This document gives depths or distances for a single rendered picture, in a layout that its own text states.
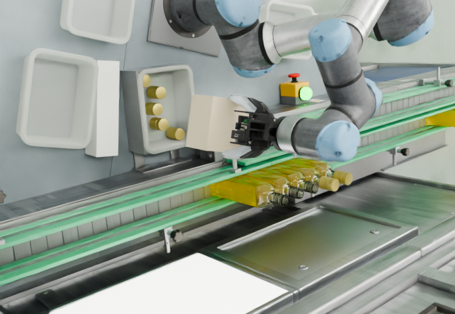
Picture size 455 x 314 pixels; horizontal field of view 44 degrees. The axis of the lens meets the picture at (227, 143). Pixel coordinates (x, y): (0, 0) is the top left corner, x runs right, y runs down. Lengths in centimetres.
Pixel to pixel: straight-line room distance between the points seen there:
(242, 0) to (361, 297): 77
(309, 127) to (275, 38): 48
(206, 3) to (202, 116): 36
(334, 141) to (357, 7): 28
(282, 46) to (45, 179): 69
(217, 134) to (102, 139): 34
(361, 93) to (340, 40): 12
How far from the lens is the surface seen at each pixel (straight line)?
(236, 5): 147
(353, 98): 110
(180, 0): 159
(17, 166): 145
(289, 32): 149
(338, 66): 106
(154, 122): 156
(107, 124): 147
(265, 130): 113
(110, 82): 146
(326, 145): 104
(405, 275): 139
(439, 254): 151
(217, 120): 126
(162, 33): 161
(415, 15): 141
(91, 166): 153
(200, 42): 168
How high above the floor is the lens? 208
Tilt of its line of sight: 48 degrees down
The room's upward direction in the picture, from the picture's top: 100 degrees clockwise
